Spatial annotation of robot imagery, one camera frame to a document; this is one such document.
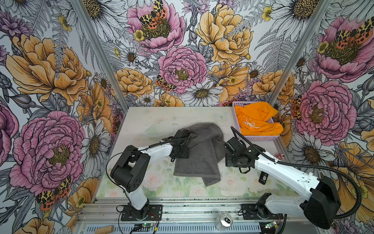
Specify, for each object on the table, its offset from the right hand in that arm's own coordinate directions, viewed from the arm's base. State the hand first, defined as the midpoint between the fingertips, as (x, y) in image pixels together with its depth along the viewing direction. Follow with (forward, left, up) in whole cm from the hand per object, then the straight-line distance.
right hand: (233, 166), depth 80 cm
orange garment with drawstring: (+42, -25, -7) cm, 49 cm away
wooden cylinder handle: (-26, +63, -6) cm, 68 cm away
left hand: (+10, +28, -8) cm, 31 cm away
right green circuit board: (-26, -15, -10) cm, 31 cm away
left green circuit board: (-24, +44, -9) cm, 51 cm away
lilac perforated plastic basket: (+22, -18, -6) cm, 29 cm away
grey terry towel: (+12, +13, -8) cm, 19 cm away
